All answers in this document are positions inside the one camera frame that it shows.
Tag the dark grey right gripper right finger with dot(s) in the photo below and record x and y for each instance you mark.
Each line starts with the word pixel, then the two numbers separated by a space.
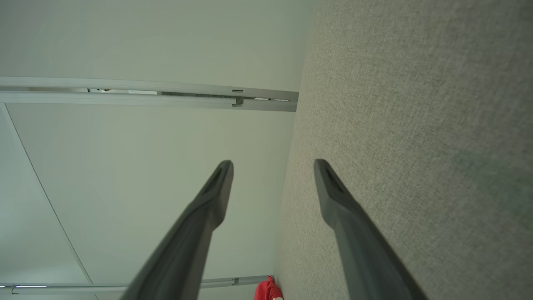
pixel 362 250

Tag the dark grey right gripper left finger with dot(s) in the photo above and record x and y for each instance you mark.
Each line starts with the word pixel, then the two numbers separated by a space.
pixel 187 250

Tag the red white Bulls jersey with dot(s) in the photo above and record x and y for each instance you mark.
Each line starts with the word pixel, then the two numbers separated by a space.
pixel 266 291

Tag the grey fabric sofa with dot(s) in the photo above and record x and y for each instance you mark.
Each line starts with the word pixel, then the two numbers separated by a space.
pixel 416 125

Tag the grey partition post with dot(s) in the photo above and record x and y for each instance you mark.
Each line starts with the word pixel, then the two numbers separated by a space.
pixel 220 283
pixel 125 99

